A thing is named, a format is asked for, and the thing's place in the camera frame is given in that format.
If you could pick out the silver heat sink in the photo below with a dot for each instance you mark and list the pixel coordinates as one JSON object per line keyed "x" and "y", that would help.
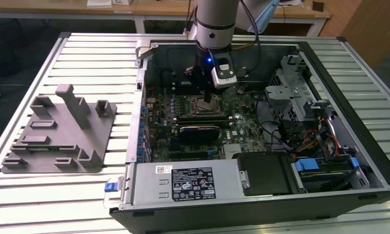
{"x": 234, "y": 148}

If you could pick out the black graphics card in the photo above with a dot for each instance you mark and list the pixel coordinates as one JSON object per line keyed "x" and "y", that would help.
{"x": 199, "y": 133}

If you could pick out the blue plastic clip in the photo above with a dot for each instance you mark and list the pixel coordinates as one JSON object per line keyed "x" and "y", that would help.
{"x": 355, "y": 162}

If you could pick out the white box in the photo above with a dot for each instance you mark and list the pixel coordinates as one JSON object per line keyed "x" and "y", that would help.
{"x": 126, "y": 2}

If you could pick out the wooden desk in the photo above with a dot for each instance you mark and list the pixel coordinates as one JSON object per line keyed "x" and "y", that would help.
{"x": 94, "y": 9}

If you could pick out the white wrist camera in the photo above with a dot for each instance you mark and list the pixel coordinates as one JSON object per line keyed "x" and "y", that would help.
{"x": 224, "y": 78}

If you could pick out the green motherboard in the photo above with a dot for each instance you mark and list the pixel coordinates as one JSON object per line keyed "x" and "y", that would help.
{"x": 247, "y": 126}

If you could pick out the CPU socket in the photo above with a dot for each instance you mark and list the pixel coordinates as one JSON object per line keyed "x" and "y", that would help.
{"x": 204, "y": 113}

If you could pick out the silver CPU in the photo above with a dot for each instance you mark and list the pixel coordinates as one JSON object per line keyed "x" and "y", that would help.
{"x": 203, "y": 106}

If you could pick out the silver power supply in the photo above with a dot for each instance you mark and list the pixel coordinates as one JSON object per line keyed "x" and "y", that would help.
{"x": 150, "y": 185}

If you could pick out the black RAM module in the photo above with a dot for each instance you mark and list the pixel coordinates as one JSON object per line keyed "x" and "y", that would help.
{"x": 203, "y": 124}
{"x": 202, "y": 119}

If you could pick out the grey parts rack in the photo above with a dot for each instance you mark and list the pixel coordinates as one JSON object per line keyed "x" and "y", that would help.
{"x": 65, "y": 136}

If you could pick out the white paper sheet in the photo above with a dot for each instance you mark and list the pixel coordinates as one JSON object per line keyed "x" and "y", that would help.
{"x": 99, "y": 3}

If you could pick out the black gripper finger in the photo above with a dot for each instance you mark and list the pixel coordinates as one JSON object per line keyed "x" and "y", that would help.
{"x": 211, "y": 97}
{"x": 194, "y": 75}

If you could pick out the silver metal drive cage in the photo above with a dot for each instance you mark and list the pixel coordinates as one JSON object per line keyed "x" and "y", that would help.
{"x": 299, "y": 80}

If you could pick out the blue case latch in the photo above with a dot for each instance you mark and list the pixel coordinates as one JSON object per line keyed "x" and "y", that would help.
{"x": 110, "y": 187}

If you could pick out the black plastic shroud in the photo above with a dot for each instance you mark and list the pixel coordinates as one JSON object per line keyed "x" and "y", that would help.
{"x": 267, "y": 175}

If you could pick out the green RAM stick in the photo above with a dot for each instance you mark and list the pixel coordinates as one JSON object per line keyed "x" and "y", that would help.
{"x": 182, "y": 84}

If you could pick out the small brown box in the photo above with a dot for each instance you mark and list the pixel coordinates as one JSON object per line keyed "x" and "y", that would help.
{"x": 319, "y": 6}

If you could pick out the grey plastic clip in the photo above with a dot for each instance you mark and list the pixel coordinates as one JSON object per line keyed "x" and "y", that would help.
{"x": 318, "y": 104}

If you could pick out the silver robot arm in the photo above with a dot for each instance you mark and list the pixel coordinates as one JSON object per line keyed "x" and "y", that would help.
{"x": 215, "y": 19}

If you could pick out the silver disk bay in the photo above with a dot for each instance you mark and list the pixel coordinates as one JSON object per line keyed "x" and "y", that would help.
{"x": 362, "y": 180}

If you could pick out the black PC case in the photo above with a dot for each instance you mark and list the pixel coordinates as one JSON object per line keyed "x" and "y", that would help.
{"x": 215, "y": 219}

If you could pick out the blue disk carrier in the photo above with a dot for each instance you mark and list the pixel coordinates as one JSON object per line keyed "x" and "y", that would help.
{"x": 307, "y": 165}

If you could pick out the wooden cabinet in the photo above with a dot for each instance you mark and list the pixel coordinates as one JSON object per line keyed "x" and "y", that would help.
{"x": 371, "y": 29}

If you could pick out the black expansion slot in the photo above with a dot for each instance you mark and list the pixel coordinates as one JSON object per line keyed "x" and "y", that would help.
{"x": 188, "y": 155}

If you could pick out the grey metal bracket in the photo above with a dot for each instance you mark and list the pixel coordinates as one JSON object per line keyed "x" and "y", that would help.
{"x": 278, "y": 97}

